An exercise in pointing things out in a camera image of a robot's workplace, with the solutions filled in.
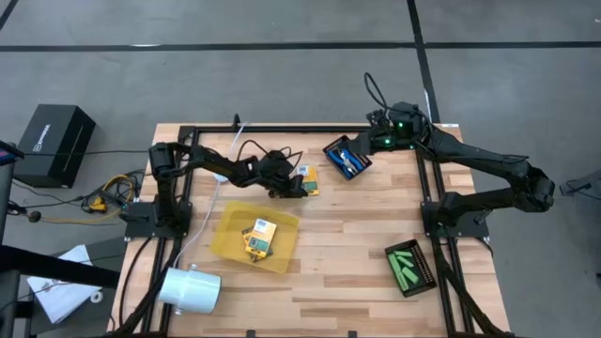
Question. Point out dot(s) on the black aluminium table frame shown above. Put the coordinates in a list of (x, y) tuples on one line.
[(300, 128)]

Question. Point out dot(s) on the dark flat device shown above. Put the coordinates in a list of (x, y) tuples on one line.
[(9, 152)]

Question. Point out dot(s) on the white paper sheets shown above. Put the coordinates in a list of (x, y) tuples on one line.
[(61, 291)]

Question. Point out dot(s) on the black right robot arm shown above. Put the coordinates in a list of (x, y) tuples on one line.
[(483, 162)]

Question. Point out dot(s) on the dark side table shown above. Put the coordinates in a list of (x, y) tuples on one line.
[(47, 267)]

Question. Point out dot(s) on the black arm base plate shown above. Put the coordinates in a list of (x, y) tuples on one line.
[(469, 230), (141, 230)]

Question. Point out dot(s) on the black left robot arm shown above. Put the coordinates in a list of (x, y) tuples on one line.
[(206, 162)]

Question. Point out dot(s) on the black clamp lever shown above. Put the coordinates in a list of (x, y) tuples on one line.
[(483, 216)]

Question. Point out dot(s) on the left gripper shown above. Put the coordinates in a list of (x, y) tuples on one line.
[(277, 171)]

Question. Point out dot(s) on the yellow translucent plastic bin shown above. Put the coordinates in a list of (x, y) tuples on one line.
[(235, 235)]

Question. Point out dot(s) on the white cylindrical canister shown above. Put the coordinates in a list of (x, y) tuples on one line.
[(190, 291)]

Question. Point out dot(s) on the white tape roll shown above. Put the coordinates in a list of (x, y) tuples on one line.
[(93, 297)]

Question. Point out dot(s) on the grey chair base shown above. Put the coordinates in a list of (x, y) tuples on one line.
[(587, 185)]

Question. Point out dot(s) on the green eraser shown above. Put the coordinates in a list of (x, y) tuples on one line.
[(393, 263), (403, 254), (410, 275), (405, 261), (402, 281)]

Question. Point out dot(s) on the yellow plug connector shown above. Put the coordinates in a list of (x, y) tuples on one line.
[(97, 205)]

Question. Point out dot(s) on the black slotted plastic basket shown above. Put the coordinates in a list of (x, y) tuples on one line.
[(361, 166), (425, 270)]

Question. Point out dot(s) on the black cardboard box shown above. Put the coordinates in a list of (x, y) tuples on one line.
[(54, 143)]

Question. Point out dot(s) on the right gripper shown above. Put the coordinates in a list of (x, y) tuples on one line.
[(396, 129)]

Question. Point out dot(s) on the black floor plug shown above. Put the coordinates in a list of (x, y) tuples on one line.
[(34, 216)]

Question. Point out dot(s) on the black frame hook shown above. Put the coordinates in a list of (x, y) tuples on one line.
[(236, 123)]

